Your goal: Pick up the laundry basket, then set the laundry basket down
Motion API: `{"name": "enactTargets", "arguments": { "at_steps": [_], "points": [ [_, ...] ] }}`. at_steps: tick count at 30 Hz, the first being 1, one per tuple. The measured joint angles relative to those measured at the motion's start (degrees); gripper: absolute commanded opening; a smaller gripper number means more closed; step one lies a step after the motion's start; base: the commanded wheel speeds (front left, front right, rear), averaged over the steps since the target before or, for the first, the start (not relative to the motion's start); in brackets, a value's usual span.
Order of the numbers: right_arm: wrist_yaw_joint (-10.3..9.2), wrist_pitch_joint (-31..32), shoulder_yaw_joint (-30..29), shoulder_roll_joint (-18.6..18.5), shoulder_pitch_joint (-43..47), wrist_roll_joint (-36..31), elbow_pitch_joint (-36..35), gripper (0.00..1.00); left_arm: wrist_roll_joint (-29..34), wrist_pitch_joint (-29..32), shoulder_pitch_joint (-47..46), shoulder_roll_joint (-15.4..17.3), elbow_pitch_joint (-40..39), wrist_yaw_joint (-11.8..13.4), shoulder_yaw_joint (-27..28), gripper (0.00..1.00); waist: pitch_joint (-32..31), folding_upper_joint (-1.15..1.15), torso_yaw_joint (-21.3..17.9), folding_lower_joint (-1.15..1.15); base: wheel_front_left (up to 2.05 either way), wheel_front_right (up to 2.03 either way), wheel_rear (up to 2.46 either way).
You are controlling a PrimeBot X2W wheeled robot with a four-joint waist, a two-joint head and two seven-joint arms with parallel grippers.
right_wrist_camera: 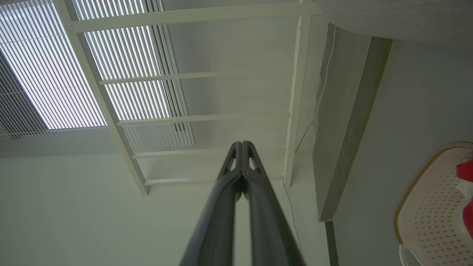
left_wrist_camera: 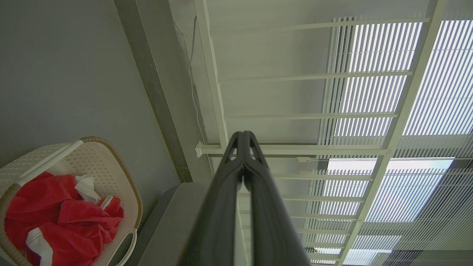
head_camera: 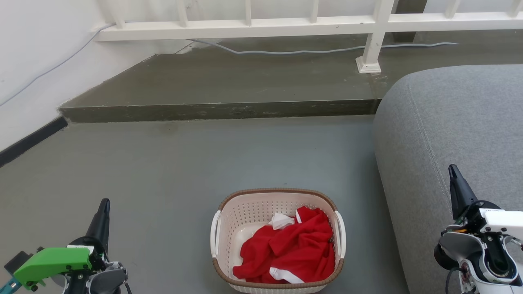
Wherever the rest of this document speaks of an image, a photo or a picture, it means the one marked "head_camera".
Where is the small white cloth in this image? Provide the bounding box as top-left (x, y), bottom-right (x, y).
top-left (268, 212), bottom-right (295, 230)

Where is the grey fabric sofa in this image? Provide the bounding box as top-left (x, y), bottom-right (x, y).
top-left (373, 64), bottom-right (523, 294)

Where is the red garment with white trim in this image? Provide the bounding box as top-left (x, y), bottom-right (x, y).
top-left (232, 206), bottom-right (336, 285)

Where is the thin pale grey cable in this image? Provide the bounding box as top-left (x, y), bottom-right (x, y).
top-left (0, 22), bottom-right (118, 107)

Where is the dark brown post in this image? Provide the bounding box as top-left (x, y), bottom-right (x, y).
top-left (393, 0), bottom-right (428, 43)

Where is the black baseboard strip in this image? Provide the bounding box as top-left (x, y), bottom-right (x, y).
top-left (0, 116), bottom-right (69, 168)

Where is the white wooden railing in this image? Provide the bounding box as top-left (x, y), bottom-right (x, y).
top-left (93, 0), bottom-right (523, 74)

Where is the thick grey cable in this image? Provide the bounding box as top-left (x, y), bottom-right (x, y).
top-left (188, 38), bottom-right (460, 56)

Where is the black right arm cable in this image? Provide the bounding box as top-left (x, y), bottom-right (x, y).
top-left (445, 266), bottom-right (465, 294)

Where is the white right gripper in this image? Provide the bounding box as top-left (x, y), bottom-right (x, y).
top-left (448, 164), bottom-right (523, 242)

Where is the cream laundry basket brown rim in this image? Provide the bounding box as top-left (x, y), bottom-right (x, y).
top-left (210, 188), bottom-right (346, 294)

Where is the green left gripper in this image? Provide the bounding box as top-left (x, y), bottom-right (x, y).
top-left (13, 198), bottom-right (111, 289)

